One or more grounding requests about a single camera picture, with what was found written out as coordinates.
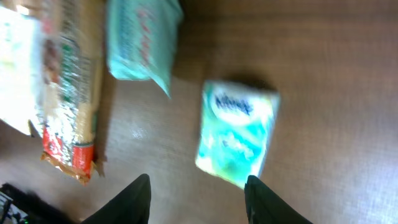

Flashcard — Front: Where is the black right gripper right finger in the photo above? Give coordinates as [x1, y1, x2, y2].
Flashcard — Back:
[244, 175, 311, 224]

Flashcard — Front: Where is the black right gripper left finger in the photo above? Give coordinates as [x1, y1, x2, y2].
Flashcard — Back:
[81, 174, 151, 224]

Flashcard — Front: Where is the small teal tissue pack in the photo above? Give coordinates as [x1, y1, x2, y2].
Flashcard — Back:
[195, 80, 280, 189]

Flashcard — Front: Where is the mint green wet wipes pack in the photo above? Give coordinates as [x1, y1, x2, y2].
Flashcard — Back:
[106, 0, 183, 96]

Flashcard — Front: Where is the red spaghetti packet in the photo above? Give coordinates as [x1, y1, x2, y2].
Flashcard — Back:
[40, 0, 105, 185]

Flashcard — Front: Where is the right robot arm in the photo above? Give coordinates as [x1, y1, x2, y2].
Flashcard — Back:
[1, 174, 310, 224]

